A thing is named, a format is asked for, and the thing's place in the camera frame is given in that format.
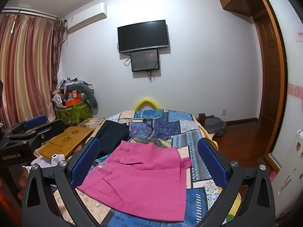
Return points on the black wall television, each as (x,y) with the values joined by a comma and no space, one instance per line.
(143,36)

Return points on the pink pants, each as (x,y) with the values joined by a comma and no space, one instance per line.
(142,175)

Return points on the wooden door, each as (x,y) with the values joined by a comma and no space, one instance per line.
(269,80)

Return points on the pile of clothes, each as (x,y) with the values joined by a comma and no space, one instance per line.
(71,81)

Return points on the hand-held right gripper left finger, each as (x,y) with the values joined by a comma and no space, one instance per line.
(85,163)

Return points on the white wall socket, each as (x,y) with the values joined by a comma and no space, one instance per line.
(224,111)

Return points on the grey bag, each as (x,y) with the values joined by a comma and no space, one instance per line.
(214,125)

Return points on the pink striped curtain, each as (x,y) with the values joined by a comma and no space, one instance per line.
(26,71)

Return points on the green storage box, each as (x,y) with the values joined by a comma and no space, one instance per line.
(73,114)

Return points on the small black wall monitor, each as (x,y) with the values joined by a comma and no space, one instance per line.
(144,60)

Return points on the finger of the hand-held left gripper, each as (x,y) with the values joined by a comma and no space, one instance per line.
(51,132)
(35,121)

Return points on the white plastic bag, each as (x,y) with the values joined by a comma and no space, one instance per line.
(43,162)

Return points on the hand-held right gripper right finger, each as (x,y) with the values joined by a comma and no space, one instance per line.
(210,160)

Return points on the pink plastic slipper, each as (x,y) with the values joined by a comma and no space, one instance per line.
(272,177)

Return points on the blue patchwork printed blanket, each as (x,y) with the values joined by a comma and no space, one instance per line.
(165,127)

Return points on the white air conditioner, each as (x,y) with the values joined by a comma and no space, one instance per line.
(86,16)

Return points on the wooden bed post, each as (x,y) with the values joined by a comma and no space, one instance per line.
(201,118)

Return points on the grey plush pillow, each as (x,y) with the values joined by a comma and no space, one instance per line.
(88,94)

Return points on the dark navy pants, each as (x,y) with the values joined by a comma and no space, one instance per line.
(111,134)

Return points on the person's left hand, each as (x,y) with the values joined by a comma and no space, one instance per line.
(23,181)

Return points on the brown lace curtain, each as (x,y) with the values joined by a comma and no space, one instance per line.
(59,52)

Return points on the yellow foam tube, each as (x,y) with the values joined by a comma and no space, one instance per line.
(148,101)

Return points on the orange box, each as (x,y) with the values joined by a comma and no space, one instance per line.
(73,102)

